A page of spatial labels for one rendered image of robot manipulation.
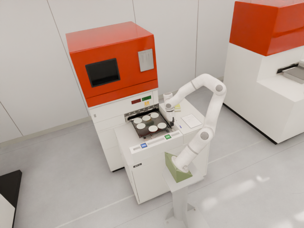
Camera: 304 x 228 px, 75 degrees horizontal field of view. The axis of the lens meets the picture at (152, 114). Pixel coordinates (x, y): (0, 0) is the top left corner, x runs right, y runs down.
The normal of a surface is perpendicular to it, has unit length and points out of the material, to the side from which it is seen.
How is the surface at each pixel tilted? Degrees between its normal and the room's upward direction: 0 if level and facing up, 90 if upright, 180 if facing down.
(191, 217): 0
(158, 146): 90
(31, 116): 90
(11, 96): 90
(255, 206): 0
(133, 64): 90
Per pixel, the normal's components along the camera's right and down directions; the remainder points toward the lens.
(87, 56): 0.38, 0.53
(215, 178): -0.09, -0.79
